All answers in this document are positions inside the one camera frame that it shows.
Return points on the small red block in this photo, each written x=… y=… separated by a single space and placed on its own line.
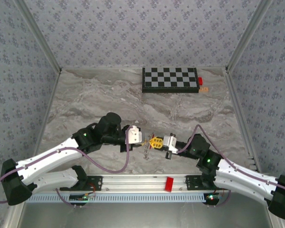
x=200 y=81

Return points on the red-headed key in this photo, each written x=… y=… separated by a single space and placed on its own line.
x=154 y=135

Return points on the perforated metal key band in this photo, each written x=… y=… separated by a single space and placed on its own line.
x=146 y=152

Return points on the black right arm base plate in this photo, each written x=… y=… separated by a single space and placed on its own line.
x=192 y=183

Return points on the red toy building brick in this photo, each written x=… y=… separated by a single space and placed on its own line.
x=169 y=184

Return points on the black and grey chessboard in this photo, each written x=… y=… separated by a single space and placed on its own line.
x=168 y=77

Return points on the aluminium frame post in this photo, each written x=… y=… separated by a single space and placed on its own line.
x=40 y=35
x=247 y=35

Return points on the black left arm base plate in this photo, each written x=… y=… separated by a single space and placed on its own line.
x=97 y=184

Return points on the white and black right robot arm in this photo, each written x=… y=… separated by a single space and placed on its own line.
x=247 y=175

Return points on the aluminium mounting rail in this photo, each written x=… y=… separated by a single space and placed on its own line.
x=133 y=183

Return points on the grey metal panel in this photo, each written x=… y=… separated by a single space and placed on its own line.
x=142 y=216

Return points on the aluminium frame rail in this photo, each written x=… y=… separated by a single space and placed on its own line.
x=52 y=95
x=97 y=68
x=235 y=95

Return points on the small orange wooden block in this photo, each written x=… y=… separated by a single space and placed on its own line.
x=204 y=89

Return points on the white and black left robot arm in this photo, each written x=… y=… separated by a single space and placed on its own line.
x=45 y=161

